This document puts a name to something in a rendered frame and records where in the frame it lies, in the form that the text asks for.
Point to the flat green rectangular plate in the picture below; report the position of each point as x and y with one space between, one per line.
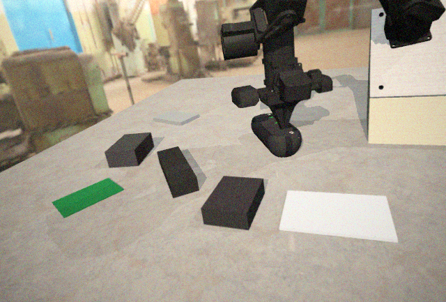
85 197

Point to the white flat sheet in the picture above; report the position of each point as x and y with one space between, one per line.
337 214

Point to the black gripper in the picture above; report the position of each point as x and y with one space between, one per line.
247 96

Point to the dark grey controller unit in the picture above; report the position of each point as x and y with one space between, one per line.
281 143

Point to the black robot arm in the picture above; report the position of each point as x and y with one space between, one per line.
407 22

